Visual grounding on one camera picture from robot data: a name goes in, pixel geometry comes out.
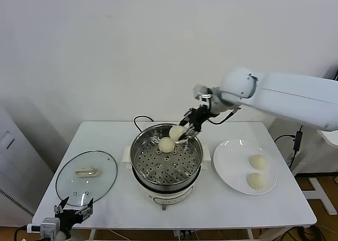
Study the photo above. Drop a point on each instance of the white steamed baozi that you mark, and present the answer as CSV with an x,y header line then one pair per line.
x,y
257,162
177,132
255,181
166,145

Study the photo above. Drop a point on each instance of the round glass pot lid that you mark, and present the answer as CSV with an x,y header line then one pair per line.
x,y
68,188

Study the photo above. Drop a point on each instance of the stainless steel steamer basket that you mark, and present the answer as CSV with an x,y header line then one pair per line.
x,y
148,169

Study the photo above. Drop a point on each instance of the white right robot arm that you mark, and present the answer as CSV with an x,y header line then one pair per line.
x,y
277,93

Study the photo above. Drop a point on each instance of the white cabinet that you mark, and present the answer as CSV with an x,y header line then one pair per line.
x,y
16,159

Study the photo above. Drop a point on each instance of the white round plate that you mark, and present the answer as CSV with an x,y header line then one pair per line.
x,y
232,172

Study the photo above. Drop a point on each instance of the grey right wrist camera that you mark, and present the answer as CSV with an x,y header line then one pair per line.
x,y
202,91

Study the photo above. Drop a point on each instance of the dark laptop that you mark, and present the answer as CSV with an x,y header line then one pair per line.
x,y
336,76

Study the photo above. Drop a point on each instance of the white power strip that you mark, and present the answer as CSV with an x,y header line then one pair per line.
x,y
182,233

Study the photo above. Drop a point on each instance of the cream electric cooker base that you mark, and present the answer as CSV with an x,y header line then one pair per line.
x,y
169,197

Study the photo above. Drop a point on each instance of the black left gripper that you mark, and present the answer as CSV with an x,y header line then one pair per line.
x,y
67,220

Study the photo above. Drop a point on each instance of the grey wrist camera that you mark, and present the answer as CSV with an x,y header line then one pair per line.
x,y
202,91
47,225

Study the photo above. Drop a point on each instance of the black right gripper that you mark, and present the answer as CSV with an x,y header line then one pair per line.
x,y
199,117

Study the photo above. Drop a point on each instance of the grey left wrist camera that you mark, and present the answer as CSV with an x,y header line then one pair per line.
x,y
47,225

